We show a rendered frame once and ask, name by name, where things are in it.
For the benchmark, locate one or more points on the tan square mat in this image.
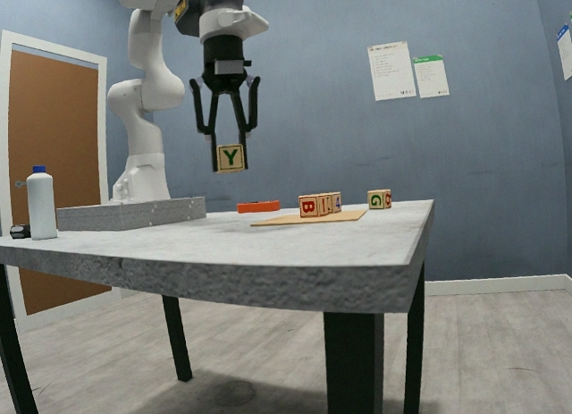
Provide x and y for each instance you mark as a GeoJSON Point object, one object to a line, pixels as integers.
{"type": "Point", "coordinates": [344, 216]}

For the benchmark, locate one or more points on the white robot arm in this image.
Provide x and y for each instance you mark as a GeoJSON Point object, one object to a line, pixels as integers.
{"type": "Point", "coordinates": [144, 176]}

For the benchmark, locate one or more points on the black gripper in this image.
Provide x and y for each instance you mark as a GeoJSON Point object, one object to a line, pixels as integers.
{"type": "Point", "coordinates": [216, 47]}

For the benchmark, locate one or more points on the white plastic bottle with blue cap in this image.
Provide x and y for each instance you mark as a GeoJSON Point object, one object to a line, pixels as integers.
{"type": "Point", "coordinates": [41, 204]}

